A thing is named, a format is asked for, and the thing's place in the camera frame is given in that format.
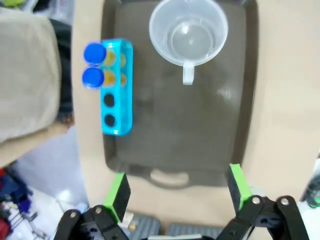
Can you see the blue capped sample tube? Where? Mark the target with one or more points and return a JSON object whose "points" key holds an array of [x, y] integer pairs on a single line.
{"points": [[93, 53], [92, 78]]}

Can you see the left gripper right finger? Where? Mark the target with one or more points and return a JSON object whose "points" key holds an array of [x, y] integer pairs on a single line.
{"points": [[240, 190]]}

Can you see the dark brown plastic tray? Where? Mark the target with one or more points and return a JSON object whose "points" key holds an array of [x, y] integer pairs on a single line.
{"points": [[190, 130]]}

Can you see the blue test tube rack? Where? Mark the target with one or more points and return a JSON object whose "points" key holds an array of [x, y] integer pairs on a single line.
{"points": [[122, 110]]}

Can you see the person in beige sweater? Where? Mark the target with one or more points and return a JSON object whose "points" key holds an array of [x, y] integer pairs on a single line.
{"points": [[27, 82]]}

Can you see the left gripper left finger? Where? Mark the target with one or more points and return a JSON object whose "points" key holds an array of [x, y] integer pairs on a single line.
{"points": [[117, 197]]}

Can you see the gray plastic basket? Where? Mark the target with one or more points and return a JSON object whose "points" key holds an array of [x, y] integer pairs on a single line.
{"points": [[182, 228]]}

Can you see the clear plastic measuring cup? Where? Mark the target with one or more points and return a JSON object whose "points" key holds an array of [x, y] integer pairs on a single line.
{"points": [[188, 37]]}

